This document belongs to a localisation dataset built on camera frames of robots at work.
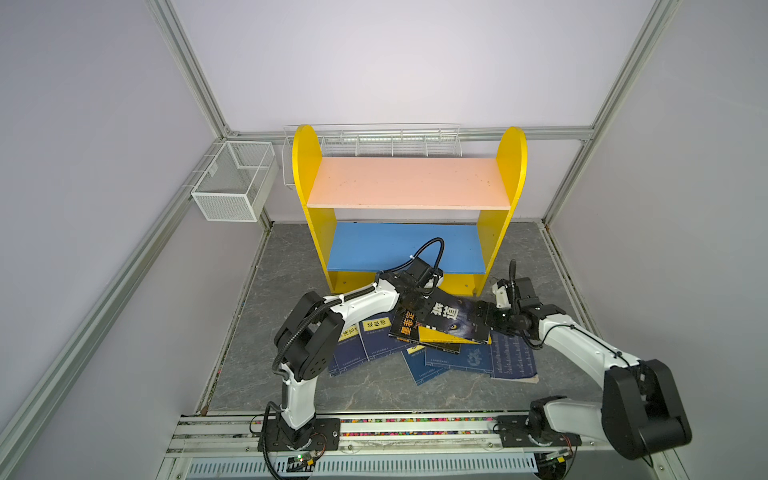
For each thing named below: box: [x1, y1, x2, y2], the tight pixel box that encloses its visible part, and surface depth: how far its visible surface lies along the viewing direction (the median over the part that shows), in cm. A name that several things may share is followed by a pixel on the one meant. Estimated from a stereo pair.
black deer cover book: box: [388, 309, 420, 344], surface depth 89 cm
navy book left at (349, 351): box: [328, 325, 370, 377], surface depth 86 cm
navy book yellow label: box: [358, 308, 412, 361], surface depth 88 cm
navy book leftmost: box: [328, 338, 351, 377], surface depth 84 cm
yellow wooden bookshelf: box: [293, 125, 528, 297], surface depth 79 cm
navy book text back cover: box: [490, 331, 537, 380], surface depth 86 cm
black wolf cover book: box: [415, 288, 490, 344], surface depth 88 cm
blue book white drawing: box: [425, 343, 493, 372], surface depth 86 cm
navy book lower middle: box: [400, 345, 451, 386], surface depth 85 cm
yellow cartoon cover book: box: [418, 326, 493, 345], surface depth 86 cm
